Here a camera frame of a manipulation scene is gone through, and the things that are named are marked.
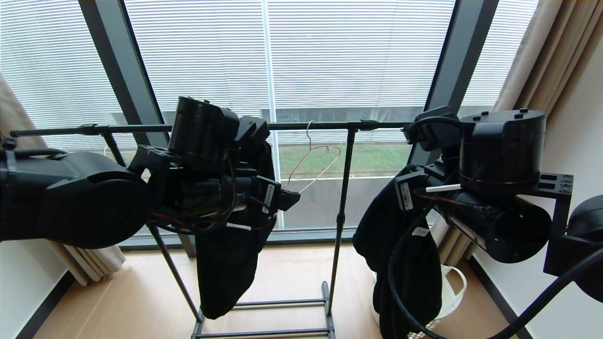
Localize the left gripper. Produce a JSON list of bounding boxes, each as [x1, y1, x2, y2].
[[174, 175, 283, 223]]

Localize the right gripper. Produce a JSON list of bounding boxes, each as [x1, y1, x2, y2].
[[395, 167, 552, 264]]

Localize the black garment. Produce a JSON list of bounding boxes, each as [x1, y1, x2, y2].
[[195, 141, 278, 320]]

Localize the pink clothes hanger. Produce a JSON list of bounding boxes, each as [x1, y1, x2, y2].
[[283, 121, 341, 194]]

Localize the heap of clothes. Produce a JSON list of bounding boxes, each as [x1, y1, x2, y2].
[[352, 165, 443, 339]]

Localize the white laundry basket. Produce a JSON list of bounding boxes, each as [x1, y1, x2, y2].
[[372, 264, 468, 339]]

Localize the black clothes rack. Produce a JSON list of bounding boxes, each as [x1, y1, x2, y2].
[[10, 120, 410, 339]]

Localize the beige curtain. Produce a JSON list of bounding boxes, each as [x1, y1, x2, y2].
[[431, 0, 603, 266], [0, 75, 125, 286]]

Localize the window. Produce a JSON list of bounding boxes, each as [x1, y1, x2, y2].
[[0, 0, 540, 257]]

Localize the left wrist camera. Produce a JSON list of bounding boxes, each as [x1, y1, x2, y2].
[[236, 116, 270, 147]]

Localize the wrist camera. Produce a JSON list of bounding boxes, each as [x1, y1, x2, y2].
[[403, 106, 464, 152], [236, 116, 270, 147]]

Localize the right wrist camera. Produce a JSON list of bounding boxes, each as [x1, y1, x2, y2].
[[403, 106, 464, 152]]

